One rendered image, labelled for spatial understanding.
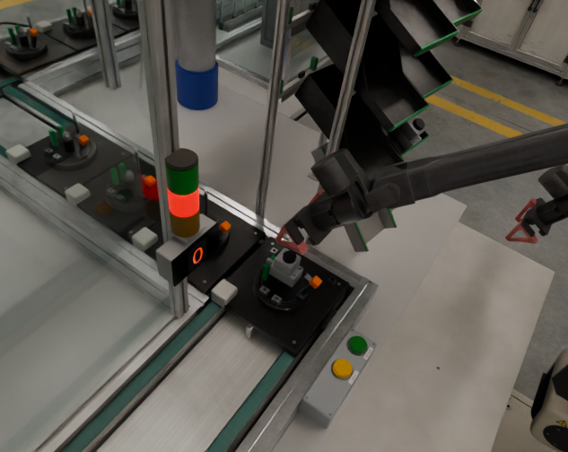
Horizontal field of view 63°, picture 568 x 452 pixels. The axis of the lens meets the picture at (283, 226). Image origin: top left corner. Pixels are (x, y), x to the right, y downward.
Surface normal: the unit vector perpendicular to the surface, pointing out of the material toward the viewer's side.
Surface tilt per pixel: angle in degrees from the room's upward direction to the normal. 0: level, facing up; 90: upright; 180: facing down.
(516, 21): 90
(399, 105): 25
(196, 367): 0
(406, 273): 0
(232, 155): 0
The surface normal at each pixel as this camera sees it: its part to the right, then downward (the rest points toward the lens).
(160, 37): 0.82, 0.48
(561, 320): 0.11, -0.68
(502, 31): -0.57, 0.55
